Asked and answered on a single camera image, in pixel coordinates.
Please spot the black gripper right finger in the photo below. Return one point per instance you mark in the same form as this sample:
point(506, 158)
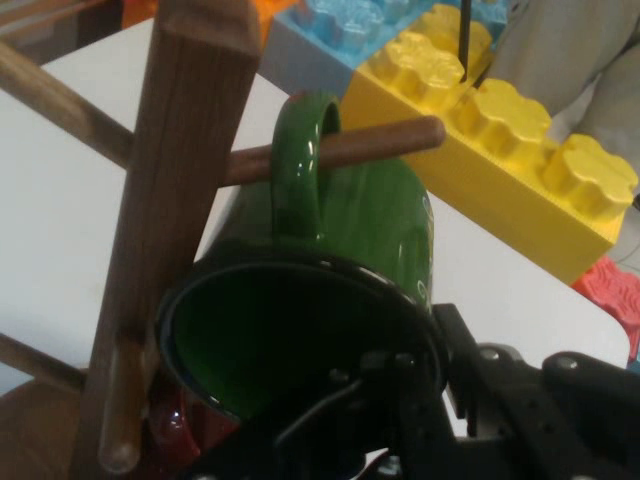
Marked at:
point(525, 425)

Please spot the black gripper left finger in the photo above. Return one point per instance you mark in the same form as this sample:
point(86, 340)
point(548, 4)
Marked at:
point(405, 425)

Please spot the green enamel mug white lettering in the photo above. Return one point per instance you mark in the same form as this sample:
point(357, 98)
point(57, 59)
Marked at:
point(370, 215)

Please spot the small red toy brick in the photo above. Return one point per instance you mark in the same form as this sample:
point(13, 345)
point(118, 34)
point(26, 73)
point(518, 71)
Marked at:
point(610, 290)

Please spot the large yellow toy brick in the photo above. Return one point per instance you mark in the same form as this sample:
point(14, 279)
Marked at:
point(500, 200)

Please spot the red enamel mug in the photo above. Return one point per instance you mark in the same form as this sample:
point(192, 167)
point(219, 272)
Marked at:
point(172, 425)

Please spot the brown wooden mug tree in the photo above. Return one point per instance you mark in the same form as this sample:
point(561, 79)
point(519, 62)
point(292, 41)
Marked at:
point(185, 150)

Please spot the grey fabric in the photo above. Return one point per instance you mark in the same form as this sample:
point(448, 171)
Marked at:
point(565, 40)

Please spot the black tripod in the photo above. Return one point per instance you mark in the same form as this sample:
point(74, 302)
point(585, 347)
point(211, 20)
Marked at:
point(465, 40)

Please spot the light blue toy brick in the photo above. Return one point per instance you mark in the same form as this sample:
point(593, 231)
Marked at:
point(320, 35)

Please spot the large orange toy brick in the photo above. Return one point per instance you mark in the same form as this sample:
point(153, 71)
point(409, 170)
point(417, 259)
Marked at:
point(280, 10)

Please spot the horizontal aluminium rail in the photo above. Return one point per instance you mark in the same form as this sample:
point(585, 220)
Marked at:
point(50, 20)

